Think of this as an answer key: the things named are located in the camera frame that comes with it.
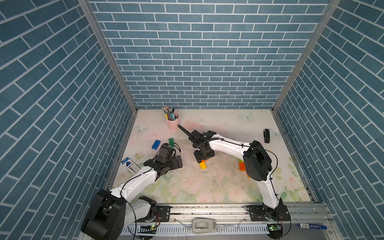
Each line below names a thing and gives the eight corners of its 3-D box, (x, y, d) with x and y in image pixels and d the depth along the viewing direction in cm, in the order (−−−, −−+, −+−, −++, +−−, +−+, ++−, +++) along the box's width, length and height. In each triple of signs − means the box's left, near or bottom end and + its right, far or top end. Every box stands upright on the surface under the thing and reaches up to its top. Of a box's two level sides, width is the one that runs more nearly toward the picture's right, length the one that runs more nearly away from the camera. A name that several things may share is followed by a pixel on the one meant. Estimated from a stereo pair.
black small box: (263, 142, 103) (265, 140, 101) (263, 130, 110) (265, 128, 108) (268, 143, 103) (270, 141, 101) (268, 131, 110) (269, 129, 107)
